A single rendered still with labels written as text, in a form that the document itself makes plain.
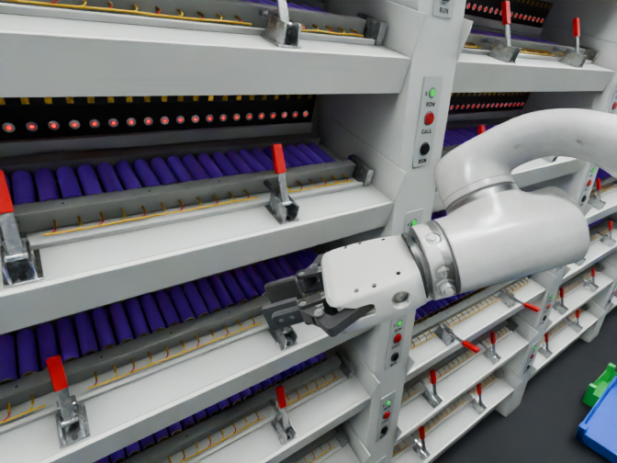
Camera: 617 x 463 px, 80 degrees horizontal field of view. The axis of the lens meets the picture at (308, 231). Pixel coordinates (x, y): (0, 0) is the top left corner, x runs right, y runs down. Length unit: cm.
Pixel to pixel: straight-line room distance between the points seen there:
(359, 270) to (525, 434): 123
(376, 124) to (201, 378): 43
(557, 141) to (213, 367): 47
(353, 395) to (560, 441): 96
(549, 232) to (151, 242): 39
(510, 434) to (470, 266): 118
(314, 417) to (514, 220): 48
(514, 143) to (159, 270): 38
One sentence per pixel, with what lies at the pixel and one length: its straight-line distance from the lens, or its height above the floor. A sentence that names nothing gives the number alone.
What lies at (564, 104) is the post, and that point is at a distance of 119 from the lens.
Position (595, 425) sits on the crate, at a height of 3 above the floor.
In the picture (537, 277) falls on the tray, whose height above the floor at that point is 54.
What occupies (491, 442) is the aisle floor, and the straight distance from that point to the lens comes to 149.
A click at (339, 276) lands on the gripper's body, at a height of 88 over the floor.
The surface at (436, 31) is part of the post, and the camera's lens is 57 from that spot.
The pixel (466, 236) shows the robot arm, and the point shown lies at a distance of 40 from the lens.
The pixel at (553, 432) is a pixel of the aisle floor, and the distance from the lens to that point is 162.
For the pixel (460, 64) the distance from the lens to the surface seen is 62.
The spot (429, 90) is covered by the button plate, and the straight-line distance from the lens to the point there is 57.
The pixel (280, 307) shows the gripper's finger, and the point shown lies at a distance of 40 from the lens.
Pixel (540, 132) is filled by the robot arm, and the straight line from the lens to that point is 42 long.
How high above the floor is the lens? 108
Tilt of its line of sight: 23 degrees down
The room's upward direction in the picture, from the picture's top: 1 degrees clockwise
